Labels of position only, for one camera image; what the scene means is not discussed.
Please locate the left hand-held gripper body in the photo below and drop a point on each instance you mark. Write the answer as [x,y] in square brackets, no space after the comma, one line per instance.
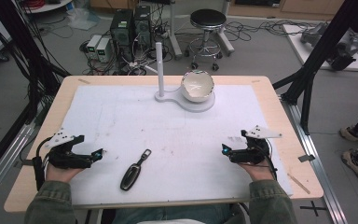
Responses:
[65,158]

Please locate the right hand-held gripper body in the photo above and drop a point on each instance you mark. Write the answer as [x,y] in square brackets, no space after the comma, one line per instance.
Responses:
[251,152]

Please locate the person's left hand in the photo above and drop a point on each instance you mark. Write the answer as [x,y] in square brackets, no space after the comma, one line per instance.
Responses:
[60,174]

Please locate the person's right hand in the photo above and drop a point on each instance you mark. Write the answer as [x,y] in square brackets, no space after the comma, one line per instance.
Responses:
[259,171]

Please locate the black car key fob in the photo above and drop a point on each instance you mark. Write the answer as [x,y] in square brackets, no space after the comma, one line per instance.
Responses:
[132,175]

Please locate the white foam mat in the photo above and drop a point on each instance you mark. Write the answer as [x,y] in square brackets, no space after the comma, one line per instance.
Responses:
[174,140]

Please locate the grey tape piece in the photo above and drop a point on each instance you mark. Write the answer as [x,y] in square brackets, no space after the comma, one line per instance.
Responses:
[306,158]

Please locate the thin wooden stick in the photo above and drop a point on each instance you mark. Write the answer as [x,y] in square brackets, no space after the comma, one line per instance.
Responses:
[299,183]

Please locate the white eggshell-shaped bowl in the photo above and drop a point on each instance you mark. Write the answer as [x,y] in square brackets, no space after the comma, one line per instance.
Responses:
[198,85]

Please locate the person's legs in jeans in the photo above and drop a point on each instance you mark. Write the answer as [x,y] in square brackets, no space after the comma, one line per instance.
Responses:
[174,214]

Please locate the white stand with pole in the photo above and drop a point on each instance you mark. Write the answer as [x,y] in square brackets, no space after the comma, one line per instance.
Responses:
[160,71]

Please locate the white power supply unit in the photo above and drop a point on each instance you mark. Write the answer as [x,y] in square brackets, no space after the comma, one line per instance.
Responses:
[93,45]
[104,49]

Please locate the white board on floor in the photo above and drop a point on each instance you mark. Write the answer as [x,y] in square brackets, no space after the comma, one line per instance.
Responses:
[298,46]

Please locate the large black computer tower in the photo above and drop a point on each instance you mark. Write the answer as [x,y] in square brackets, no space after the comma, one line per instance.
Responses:
[121,31]

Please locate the black round stool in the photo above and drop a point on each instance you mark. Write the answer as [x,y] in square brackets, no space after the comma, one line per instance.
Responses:
[207,18]

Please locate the clear plastic bag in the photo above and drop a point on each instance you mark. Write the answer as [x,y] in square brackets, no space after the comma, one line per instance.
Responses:
[82,18]

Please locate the small black computer tower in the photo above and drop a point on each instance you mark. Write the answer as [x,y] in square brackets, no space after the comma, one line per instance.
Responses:
[142,25]

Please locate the grey robot device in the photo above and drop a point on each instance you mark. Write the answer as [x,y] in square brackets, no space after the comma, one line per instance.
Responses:
[341,46]

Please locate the round white table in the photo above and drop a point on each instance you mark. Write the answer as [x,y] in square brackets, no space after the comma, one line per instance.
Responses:
[48,4]

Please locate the aluminium rail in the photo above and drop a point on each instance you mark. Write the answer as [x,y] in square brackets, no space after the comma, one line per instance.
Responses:
[318,168]
[3,168]

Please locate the black metal stand frame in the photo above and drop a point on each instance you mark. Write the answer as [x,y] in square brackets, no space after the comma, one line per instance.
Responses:
[18,40]
[320,49]

